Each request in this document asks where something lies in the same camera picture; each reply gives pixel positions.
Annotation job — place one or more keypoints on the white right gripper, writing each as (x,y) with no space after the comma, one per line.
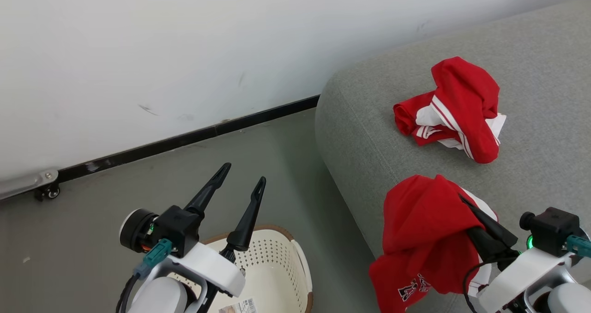
(521,276)

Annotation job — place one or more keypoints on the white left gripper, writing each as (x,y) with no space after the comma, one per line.
(212,267)

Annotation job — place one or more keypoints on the red garment with logo print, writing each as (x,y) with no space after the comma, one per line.
(425,239)

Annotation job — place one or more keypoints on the red garment with white stripes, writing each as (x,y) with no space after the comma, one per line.
(461,105)

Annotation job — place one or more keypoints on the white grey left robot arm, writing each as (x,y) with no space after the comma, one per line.
(159,297)

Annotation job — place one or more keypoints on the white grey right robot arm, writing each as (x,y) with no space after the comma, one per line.
(565,299)

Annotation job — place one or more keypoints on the cream perforated laundry basket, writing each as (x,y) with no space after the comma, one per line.
(277,267)

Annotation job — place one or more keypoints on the black round left wrist flange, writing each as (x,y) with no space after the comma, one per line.
(136,230)

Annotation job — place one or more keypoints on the white barcode label sticker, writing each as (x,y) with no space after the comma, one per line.
(240,306)

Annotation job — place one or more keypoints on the grey fabric sofa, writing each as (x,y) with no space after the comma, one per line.
(369,119)

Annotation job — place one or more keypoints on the small black caster wheel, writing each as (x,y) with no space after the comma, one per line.
(48,192)

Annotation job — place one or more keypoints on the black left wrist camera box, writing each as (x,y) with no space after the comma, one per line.
(177,227)

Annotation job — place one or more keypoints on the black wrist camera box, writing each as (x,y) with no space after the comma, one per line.
(554,230)
(177,227)

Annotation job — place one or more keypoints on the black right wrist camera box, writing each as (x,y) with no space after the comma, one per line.
(554,230)

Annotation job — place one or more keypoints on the teal left camera connector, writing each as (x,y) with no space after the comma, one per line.
(152,256)

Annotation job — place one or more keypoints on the teal camera connector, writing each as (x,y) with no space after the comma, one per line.
(152,256)
(579,244)

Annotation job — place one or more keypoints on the teal right camera connector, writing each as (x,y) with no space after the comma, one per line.
(579,244)

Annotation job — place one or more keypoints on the grey metal panel foot bracket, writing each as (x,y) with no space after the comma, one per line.
(23,183)

